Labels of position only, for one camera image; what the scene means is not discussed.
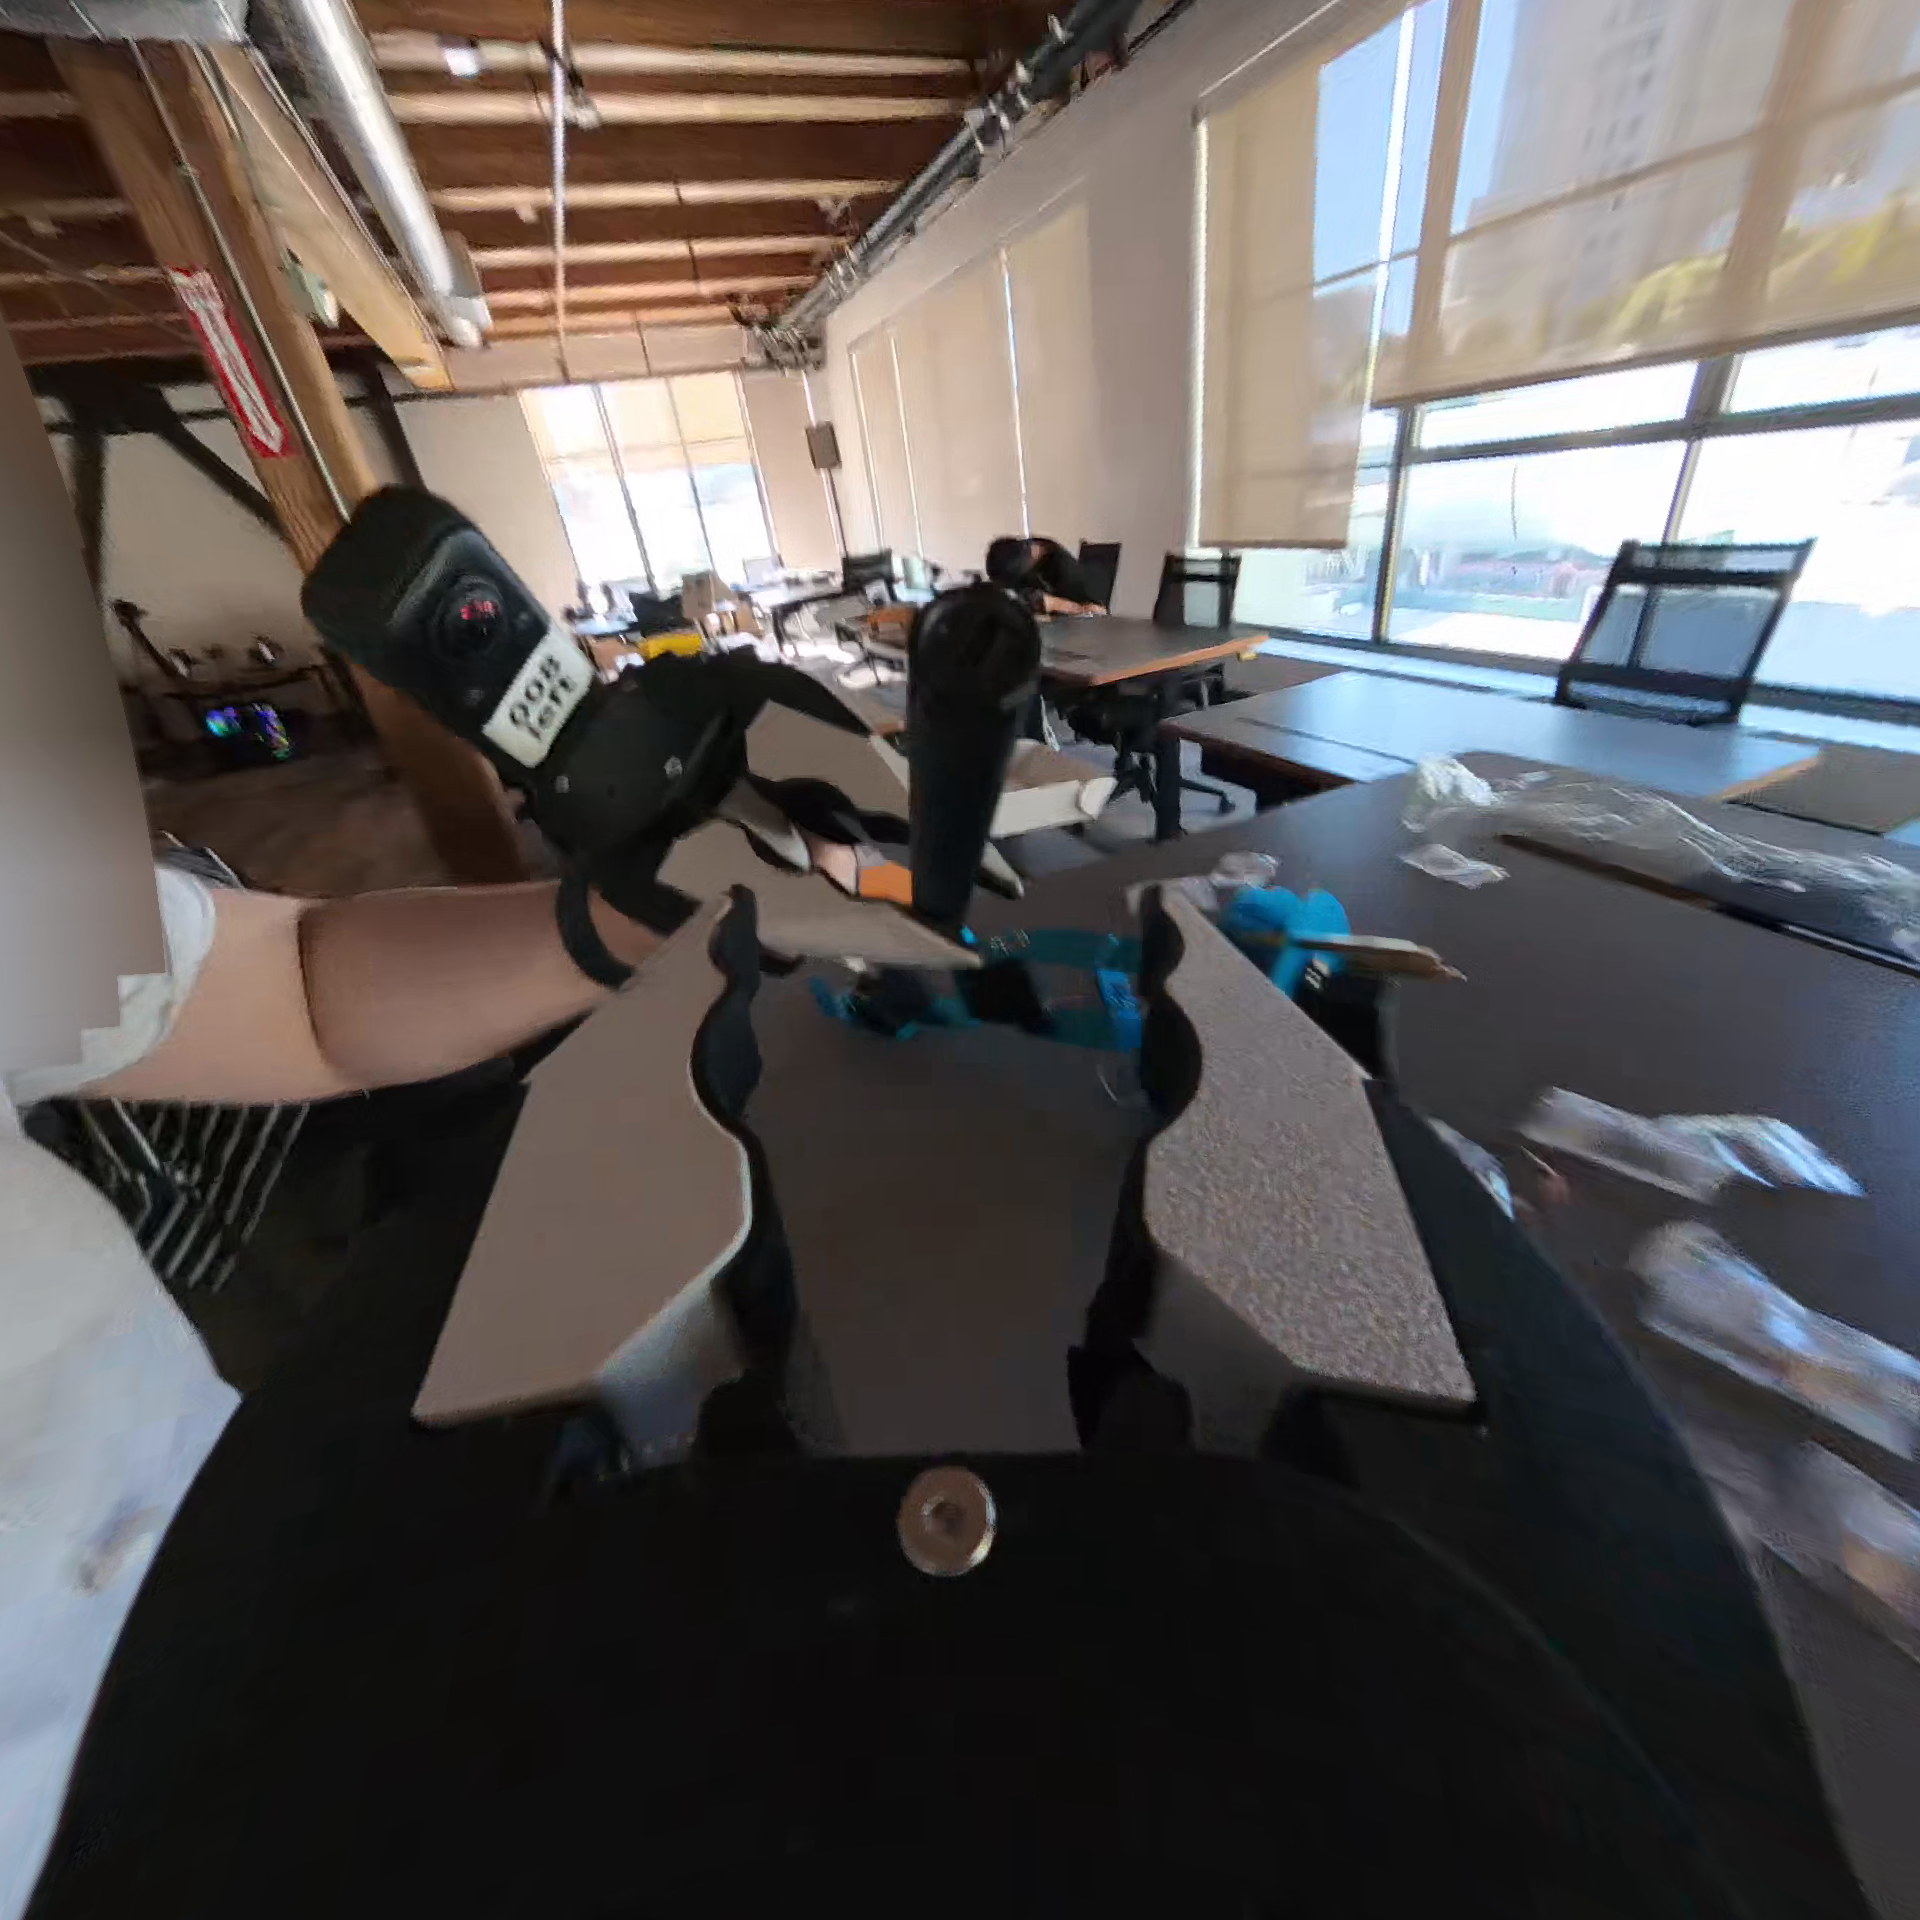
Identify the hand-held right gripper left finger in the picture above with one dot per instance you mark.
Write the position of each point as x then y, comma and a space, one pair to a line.
616, 1200

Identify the tan flat wooden piece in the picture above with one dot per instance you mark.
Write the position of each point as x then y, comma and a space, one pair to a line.
1372, 954

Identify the black electric screwdriver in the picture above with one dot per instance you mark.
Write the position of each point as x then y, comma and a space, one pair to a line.
968, 720

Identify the person's left forearm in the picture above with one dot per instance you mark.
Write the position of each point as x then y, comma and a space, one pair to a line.
390, 975

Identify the black white striped cloth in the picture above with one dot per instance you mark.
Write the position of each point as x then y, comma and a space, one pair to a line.
189, 1184

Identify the black wall speaker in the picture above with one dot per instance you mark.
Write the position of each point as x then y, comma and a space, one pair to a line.
822, 446

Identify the red white sign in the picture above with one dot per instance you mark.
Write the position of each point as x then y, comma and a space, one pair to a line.
230, 360

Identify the large clear plastic wrap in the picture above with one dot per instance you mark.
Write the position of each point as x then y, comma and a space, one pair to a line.
1651, 832

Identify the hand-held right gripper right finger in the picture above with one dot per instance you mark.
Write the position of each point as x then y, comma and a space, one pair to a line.
1291, 1215

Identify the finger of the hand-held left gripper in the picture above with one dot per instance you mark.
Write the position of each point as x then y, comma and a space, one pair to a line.
820, 750
870, 934

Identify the beige roller blind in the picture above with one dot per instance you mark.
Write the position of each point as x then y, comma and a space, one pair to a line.
1051, 375
1276, 330
1651, 181

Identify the silver ceiling duct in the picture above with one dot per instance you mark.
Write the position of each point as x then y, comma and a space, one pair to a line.
383, 165

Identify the large window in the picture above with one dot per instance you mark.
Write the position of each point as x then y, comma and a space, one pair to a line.
1531, 525

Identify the grey desk with wood edge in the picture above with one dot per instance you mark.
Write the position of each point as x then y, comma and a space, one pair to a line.
1470, 735

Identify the person's white shirt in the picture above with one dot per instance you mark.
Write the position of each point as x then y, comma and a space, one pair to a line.
76, 1424

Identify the blue hobby robot arm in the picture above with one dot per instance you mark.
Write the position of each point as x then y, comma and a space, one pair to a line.
1051, 984

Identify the wood edged office desk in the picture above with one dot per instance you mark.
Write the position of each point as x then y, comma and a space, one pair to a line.
1142, 645

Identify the black mesh office chair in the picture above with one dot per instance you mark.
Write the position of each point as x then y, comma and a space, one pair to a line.
1680, 629

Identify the computer with coloured lights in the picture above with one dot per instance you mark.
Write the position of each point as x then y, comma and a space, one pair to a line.
248, 733

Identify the dark desk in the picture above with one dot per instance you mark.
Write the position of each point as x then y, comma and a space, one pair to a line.
1575, 1004

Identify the wooden support post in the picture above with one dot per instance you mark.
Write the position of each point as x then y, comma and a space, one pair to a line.
300, 450

